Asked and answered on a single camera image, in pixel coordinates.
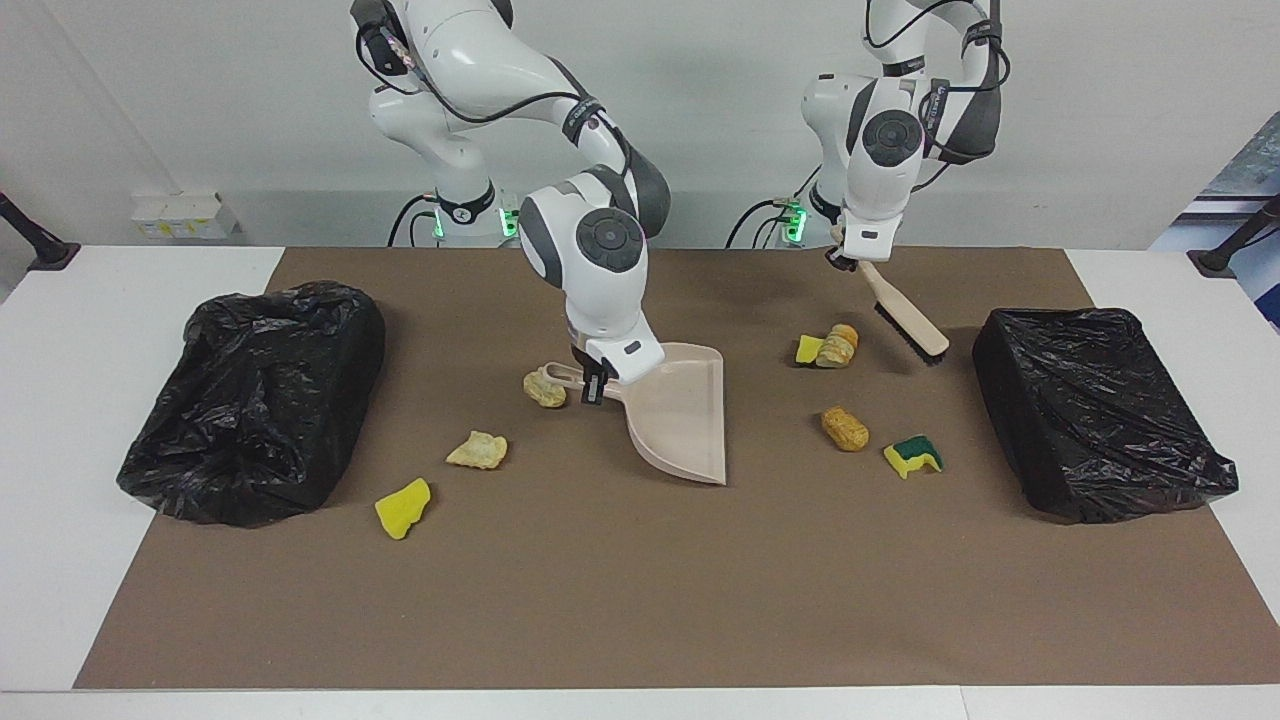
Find white wall socket box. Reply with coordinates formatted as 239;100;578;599
130;192;241;241

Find black plastic bag bin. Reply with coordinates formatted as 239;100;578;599
116;281;387;529
972;307;1240;525

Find brown table mat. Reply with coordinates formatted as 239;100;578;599
72;247;1280;691

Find beige hand brush black bristles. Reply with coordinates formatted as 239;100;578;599
832;225;951;366

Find green and yellow sponge piece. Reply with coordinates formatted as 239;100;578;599
883;434;944;480

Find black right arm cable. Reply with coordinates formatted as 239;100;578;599
355;15;641;201

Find beige plastic dustpan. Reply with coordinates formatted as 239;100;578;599
540;342;728;487

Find black right base cable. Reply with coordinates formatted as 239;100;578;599
386;193;443;248

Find yellow sponge chunk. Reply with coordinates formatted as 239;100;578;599
374;477;433;541

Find black base cable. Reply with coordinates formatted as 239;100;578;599
386;193;443;248
724;197;801;249

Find rounded beige scrap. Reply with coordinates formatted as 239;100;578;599
523;367;568;410

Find black stand foot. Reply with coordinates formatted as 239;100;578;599
1188;195;1280;278
0;190;81;273

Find striped orange beige foam roll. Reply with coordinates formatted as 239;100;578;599
815;324;860;369

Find blue grey background structure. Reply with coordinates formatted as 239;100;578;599
1148;110;1280;331

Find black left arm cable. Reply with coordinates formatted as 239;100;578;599
862;0;1013;193

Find black left base cable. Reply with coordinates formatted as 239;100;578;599
724;197;801;249

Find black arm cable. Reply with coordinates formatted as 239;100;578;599
355;15;641;201
862;0;1013;193

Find brown bread roll toy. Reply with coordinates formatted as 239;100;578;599
821;406;870;453

